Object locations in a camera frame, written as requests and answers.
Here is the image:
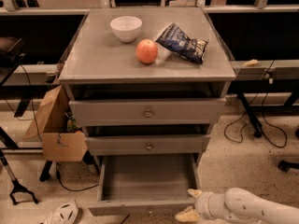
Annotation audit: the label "black floor cable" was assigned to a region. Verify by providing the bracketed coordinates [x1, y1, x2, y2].
[223, 59, 288, 149]
[55, 161, 100, 193]

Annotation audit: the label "grey top drawer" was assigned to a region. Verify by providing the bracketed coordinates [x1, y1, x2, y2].
[69, 98, 226, 127]

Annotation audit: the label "grey middle drawer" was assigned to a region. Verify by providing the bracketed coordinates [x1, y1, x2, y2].
[85, 134, 210, 156]

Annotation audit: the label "black chair base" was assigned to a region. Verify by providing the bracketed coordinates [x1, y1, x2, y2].
[278, 161, 299, 173]

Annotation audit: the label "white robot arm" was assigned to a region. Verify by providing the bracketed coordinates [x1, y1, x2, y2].
[175, 188, 299, 224]

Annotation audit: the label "black tripod stand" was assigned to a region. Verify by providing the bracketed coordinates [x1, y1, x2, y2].
[0, 150, 38, 205]

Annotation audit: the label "grey bottom drawer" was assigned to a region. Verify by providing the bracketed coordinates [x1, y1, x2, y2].
[89, 154, 200, 216]

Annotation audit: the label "grey wooden drawer cabinet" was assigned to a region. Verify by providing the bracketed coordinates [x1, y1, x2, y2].
[57, 7, 237, 173]

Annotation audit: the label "white sneaker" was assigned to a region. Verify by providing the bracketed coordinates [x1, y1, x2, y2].
[40, 201, 78, 224]

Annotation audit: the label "grey drawer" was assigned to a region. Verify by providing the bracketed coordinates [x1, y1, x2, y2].
[85, 134, 210, 156]
[69, 98, 226, 127]
[89, 154, 200, 216]

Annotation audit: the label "green item in box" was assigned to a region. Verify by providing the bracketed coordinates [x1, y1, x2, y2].
[65, 112, 80, 133]

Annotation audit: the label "white ceramic bowl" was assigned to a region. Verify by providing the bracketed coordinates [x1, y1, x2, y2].
[110, 16, 142, 42]

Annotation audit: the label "blue chip bag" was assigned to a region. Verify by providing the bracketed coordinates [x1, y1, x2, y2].
[154, 23, 208, 64]

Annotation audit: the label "red apple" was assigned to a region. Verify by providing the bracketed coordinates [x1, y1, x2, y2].
[135, 39, 158, 63]

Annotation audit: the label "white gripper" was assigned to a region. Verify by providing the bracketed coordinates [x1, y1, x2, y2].
[175, 189, 225, 222]

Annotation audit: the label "open cardboard box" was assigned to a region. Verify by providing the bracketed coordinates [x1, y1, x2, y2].
[23, 85, 87, 161]

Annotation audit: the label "black table leg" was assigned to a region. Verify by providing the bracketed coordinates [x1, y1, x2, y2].
[237, 92, 263, 138]

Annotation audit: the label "black floor cable right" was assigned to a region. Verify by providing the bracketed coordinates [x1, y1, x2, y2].
[223, 59, 288, 149]

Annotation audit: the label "yellow foam scrap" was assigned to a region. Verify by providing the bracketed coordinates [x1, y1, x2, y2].
[242, 59, 258, 67]

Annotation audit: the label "black floor cable left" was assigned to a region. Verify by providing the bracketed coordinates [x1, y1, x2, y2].
[55, 161, 100, 193]

